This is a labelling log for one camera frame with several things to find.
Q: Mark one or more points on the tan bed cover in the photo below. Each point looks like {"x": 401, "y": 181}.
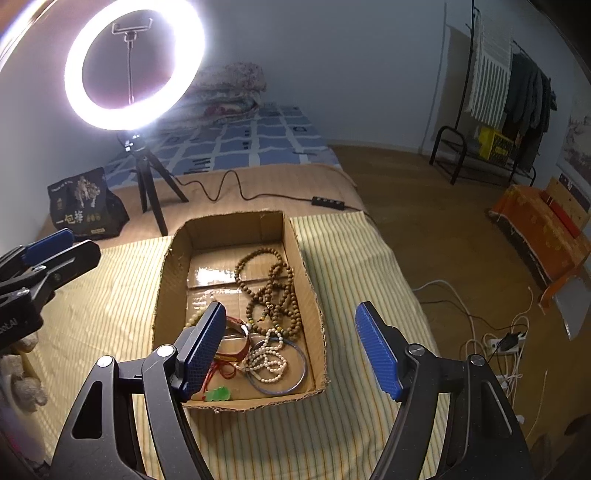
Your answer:
{"x": 277, "y": 184}

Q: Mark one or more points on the striped cloth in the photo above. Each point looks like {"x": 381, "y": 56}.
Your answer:
{"x": 360, "y": 258}

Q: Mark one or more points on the phone clamp holder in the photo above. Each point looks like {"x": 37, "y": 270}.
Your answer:
{"x": 131, "y": 26}

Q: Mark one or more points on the cardboard box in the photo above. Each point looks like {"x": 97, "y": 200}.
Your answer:
{"x": 207, "y": 254}

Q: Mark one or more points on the blue bangle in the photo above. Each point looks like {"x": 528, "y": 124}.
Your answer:
{"x": 302, "y": 369}

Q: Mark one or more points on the black charger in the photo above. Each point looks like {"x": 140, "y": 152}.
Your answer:
{"x": 510, "y": 340}

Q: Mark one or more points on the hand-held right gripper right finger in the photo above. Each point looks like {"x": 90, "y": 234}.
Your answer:
{"x": 376, "y": 350}

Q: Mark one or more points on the white power strip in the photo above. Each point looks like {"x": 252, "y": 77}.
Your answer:
{"x": 493, "y": 344}

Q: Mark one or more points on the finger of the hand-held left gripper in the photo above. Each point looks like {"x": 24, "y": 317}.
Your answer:
{"x": 48, "y": 244}
{"x": 69, "y": 263}

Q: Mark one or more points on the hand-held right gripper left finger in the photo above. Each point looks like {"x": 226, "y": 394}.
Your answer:
{"x": 203, "y": 350}

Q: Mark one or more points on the wall poster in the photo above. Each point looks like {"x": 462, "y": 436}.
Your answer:
{"x": 577, "y": 138}

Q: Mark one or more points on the beige plush toy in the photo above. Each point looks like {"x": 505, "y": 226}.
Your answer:
{"x": 25, "y": 387}

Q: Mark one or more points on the black tripod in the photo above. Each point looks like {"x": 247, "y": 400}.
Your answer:
{"x": 150, "y": 184}

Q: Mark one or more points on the striped towel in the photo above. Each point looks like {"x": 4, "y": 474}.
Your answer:
{"x": 489, "y": 83}

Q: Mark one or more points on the yellow and red flat box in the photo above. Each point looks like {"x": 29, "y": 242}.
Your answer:
{"x": 561, "y": 203}

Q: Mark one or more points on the dark hanging clothes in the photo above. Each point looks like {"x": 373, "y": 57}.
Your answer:
{"x": 526, "y": 92}

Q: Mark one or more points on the folded quilts pile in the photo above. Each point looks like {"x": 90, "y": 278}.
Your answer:
{"x": 231, "y": 87}

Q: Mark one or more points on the blue checked bed sheet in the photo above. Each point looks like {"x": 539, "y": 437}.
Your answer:
{"x": 258, "y": 138}

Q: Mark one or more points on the black printed bag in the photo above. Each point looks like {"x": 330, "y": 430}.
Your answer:
{"x": 83, "y": 207}

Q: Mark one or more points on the black metal clothes rack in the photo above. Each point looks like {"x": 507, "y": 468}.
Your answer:
{"x": 443, "y": 138}

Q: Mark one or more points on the orange patterned cloth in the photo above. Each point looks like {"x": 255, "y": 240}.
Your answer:
{"x": 531, "y": 217}

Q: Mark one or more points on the grey panel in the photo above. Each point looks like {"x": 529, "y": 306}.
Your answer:
{"x": 572, "y": 309}

